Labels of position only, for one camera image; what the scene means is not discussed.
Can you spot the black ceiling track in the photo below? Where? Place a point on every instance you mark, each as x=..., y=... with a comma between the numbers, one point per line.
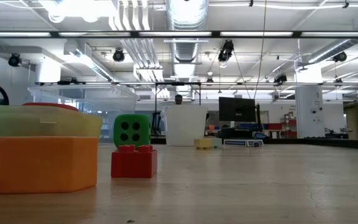
x=70, y=83

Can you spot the silver ventilation duct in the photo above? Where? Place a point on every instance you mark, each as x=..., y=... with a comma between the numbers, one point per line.
x=337, y=46
x=186, y=18

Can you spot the person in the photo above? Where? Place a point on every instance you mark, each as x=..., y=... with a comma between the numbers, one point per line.
x=178, y=99

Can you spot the shelf with red blue bins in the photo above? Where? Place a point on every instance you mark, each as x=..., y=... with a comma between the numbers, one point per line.
x=273, y=126

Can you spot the small red toy brick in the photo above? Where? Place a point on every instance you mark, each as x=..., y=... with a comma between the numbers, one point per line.
x=134, y=163

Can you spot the small yellow toy brick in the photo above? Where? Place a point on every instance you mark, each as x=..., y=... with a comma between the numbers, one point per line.
x=202, y=143

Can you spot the clear plastic container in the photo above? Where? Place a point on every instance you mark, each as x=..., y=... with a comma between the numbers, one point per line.
x=110, y=102

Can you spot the playing card box with heart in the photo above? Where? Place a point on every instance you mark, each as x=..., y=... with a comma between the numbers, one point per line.
x=242, y=143

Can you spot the black background frame stand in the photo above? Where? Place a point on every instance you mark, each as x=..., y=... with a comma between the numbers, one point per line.
x=177, y=83

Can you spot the yellow translucent plastic tray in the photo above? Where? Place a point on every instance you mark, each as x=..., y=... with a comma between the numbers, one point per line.
x=73, y=124

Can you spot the orange wedge toy brick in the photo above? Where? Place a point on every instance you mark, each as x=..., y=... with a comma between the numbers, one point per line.
x=36, y=165

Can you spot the black aluminium table frame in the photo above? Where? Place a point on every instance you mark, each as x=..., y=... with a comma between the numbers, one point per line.
x=322, y=143

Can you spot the white translucent plastic cup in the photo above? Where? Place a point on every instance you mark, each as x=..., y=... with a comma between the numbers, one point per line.
x=185, y=124

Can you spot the black overhead frame bar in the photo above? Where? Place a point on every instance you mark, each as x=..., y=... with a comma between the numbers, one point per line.
x=297, y=34

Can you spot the black computer monitor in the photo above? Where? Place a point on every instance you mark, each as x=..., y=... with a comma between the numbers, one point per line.
x=237, y=109

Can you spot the white column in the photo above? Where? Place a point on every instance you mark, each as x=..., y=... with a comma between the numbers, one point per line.
x=309, y=109

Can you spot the small green toy brick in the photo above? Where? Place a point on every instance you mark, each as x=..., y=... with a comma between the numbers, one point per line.
x=217, y=142

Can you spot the black ceiling spotlight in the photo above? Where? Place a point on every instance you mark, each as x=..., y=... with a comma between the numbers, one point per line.
x=225, y=51
x=14, y=59
x=280, y=78
x=209, y=81
x=118, y=55
x=340, y=57

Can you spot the green foam die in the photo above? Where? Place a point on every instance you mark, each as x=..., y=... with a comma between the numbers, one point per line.
x=132, y=130

